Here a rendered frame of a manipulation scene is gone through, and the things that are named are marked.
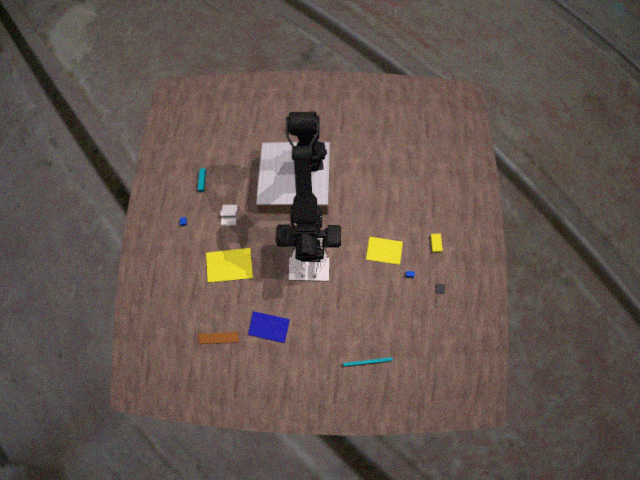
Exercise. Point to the teal thin bar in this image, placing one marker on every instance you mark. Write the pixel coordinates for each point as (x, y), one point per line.
(369, 362)

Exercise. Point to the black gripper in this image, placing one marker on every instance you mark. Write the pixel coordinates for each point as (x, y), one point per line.
(331, 236)

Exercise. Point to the orange-brown flat bar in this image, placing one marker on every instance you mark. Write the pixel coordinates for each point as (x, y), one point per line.
(214, 338)

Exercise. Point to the blue flat rectangular plate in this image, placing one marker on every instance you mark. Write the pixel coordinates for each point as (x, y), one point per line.
(269, 327)

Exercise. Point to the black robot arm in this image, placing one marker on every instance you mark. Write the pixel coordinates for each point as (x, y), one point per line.
(308, 156)

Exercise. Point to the teal rectangular bar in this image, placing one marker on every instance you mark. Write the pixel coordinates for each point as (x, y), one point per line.
(201, 181)

